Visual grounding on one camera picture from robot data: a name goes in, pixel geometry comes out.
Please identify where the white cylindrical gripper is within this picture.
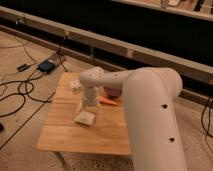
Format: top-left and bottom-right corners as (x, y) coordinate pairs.
(76, 87), (101, 115)

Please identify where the white sponge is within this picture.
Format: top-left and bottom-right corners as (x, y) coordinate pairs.
(74, 112), (95, 126)

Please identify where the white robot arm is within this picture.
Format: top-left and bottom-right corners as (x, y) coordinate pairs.
(79, 67), (187, 171)

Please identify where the orange carrot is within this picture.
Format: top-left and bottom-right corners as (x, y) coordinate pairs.
(99, 96), (119, 106)

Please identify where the purple round vegetable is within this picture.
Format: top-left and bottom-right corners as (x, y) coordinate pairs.
(104, 87), (122, 98)

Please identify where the clear crumpled plastic wrapper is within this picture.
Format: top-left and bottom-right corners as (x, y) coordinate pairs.
(70, 80), (83, 90)

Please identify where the wooden table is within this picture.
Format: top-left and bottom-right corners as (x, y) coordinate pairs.
(37, 73), (131, 155)

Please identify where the black power adapter box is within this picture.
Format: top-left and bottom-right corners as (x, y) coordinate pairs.
(37, 60), (55, 73)

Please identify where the small black device on floor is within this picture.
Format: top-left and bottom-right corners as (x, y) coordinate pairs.
(17, 64), (31, 72)

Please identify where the black floor cable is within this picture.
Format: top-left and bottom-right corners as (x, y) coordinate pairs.
(0, 71), (54, 118)

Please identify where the long wooden bench frame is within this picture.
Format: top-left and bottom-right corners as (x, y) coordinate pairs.
(0, 6), (213, 84)

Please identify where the black cable at right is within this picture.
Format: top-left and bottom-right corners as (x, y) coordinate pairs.
(200, 96), (213, 139)

